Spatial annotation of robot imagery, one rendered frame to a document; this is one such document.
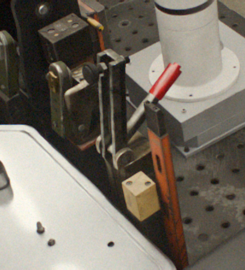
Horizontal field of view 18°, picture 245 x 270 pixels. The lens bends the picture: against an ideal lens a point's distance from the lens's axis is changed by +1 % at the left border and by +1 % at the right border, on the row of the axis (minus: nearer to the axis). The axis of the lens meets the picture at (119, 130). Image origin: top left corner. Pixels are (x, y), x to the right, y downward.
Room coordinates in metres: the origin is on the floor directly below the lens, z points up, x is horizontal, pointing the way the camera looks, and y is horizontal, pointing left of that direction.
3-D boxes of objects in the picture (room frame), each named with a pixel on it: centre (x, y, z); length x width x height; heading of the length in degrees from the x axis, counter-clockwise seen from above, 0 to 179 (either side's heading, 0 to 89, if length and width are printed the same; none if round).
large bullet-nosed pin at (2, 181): (0.84, 0.19, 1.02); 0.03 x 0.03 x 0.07
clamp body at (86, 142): (0.97, 0.05, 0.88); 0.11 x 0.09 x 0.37; 117
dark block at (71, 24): (1.04, 0.06, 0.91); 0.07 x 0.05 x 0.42; 117
